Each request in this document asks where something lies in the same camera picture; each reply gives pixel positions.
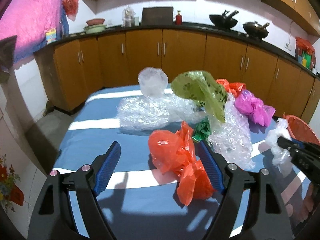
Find white plastic bag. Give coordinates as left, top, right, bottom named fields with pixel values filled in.
left=265, top=117, right=293, bottom=174

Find red plastic trash basket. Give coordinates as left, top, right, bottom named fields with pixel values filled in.
left=283, top=115, right=319, bottom=145

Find brown lower kitchen cabinets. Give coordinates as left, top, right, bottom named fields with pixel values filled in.
left=34, top=25, right=319, bottom=122

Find person's right hand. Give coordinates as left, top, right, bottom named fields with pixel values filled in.
left=285, top=183, right=315, bottom=228

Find red artificial flowers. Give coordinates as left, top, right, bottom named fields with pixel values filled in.
left=0, top=154, right=24, bottom=212

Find magenta plastic bag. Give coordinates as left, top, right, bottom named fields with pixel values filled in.
left=234, top=90, right=276, bottom=127

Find clear bubble wrap sheet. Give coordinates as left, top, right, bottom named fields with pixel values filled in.
left=117, top=94, right=255, bottom=170

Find small orange plastic bag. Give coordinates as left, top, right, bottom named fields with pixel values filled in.
left=216, top=79, right=246, bottom=98

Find blue white striped tablecloth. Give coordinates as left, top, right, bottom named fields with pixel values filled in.
left=52, top=84, right=311, bottom=240

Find green box on counter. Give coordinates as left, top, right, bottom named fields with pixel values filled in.
left=302, top=51, right=311, bottom=69

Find dark green foil wrapper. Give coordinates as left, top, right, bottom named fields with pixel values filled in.
left=192, top=117, right=211, bottom=142

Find orange bag on counter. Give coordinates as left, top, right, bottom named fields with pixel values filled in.
left=296, top=37, right=315, bottom=55

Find olive green plastic bag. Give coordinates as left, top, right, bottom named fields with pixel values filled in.
left=171, top=70, right=228, bottom=122

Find right black wok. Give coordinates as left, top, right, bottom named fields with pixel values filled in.
left=242, top=21, right=270, bottom=40

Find black wok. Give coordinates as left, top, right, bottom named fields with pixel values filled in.
left=242, top=21, right=270, bottom=40
left=209, top=10, right=239, bottom=29

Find left black wok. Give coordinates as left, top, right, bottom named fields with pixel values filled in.
left=209, top=10, right=239, bottom=29

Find crumpled clear plastic ball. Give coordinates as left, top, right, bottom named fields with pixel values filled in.
left=138, top=67, right=168, bottom=97

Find red bottle on counter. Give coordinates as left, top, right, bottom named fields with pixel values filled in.
left=175, top=10, right=182, bottom=25

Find colourful small box on counter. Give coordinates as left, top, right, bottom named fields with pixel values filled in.
left=46, top=28, right=57, bottom=44

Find dark cutting board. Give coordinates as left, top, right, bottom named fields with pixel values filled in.
left=141, top=7, right=174, bottom=26

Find stacked bowls on counter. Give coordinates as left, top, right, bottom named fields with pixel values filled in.
left=84, top=18, right=106, bottom=34

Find clear plastic jar on counter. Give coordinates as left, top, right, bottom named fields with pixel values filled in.
left=122, top=6, right=140, bottom=28

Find magenta window curtain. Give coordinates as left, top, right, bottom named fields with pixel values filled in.
left=1, top=0, right=68, bottom=63

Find white wall socket with cable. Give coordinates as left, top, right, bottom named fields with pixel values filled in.
left=285, top=21, right=294, bottom=51

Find hanging orange bag on wall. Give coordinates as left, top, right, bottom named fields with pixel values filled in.
left=62, top=0, right=79, bottom=21

